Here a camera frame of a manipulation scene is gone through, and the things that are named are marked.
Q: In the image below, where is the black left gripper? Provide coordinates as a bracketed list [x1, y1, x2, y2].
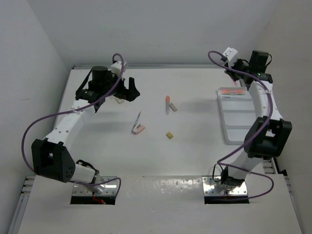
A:
[101, 70, 139, 101]

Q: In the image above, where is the metal mounting plate left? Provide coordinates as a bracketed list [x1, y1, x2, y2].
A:
[72, 176, 119, 196]

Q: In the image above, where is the metal mounting plate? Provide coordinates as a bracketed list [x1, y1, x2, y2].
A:
[72, 176, 119, 196]
[202, 175, 248, 197]

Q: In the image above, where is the white pink eraser box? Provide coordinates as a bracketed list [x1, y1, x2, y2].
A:
[115, 97, 124, 104]

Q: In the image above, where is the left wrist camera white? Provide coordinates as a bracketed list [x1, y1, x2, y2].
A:
[110, 61, 128, 76]

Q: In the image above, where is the white compartment tray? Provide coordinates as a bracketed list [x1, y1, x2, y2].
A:
[217, 87, 256, 145]

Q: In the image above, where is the metal mounting plate right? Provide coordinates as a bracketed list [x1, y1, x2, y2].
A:
[202, 175, 248, 197]

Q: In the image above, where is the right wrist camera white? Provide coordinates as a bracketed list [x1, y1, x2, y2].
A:
[222, 47, 238, 64]

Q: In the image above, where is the dark purple highlighter pen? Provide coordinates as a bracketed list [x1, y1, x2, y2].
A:
[134, 111, 141, 126]

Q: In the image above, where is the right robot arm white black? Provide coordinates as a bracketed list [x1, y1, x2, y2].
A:
[220, 48, 292, 188]

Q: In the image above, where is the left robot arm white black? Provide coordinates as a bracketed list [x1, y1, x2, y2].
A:
[31, 61, 140, 184]

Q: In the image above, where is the grey brown eraser block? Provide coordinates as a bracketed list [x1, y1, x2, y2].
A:
[169, 103, 177, 112]

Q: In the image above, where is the tan eraser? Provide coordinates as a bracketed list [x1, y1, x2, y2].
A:
[166, 132, 174, 139]

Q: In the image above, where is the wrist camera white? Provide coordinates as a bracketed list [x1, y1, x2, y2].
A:
[222, 47, 238, 64]
[110, 61, 128, 76]

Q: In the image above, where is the orange highlighter pen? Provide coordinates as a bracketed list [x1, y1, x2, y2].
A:
[220, 90, 246, 95]

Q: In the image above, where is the orange capped grey marker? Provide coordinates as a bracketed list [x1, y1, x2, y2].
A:
[166, 96, 170, 115]

